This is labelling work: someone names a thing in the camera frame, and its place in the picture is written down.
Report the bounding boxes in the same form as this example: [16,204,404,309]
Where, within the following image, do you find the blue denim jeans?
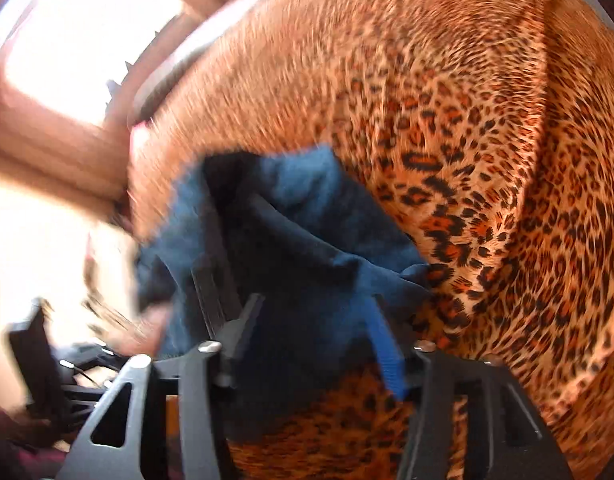
[137,148,429,396]

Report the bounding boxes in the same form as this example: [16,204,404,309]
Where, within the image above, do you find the person's left hand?
[109,304,173,358]

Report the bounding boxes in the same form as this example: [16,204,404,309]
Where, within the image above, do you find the pink curtain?
[0,79,129,200]

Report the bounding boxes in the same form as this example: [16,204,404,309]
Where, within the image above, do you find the leopard print bedspread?
[129,0,614,479]

